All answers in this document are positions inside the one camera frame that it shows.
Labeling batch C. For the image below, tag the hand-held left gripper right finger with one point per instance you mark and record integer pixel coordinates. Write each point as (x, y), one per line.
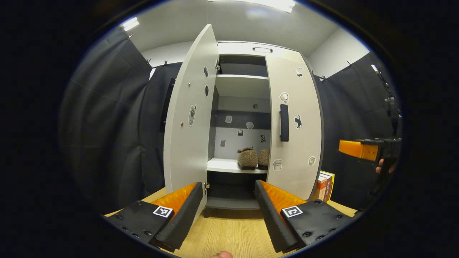
(272, 218)

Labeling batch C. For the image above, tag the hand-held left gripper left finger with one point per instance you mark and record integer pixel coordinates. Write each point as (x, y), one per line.
(184, 218)

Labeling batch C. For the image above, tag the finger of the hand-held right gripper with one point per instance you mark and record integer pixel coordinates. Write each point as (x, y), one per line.
(355, 148)

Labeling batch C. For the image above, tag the brown fuzzy shoe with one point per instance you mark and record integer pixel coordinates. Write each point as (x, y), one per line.
(264, 157)
(248, 159)

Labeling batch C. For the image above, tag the white shoe cabinet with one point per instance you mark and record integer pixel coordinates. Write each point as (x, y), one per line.
(233, 165)

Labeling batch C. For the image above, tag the yellow book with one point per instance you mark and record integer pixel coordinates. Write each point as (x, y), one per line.
(333, 186)

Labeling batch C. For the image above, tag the brown book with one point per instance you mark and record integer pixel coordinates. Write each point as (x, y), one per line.
(329, 190)

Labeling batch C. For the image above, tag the large ceiling light panel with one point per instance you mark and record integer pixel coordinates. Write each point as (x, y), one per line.
(272, 4)

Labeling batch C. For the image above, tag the small ceiling light panel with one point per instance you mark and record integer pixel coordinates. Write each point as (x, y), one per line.
(131, 24)

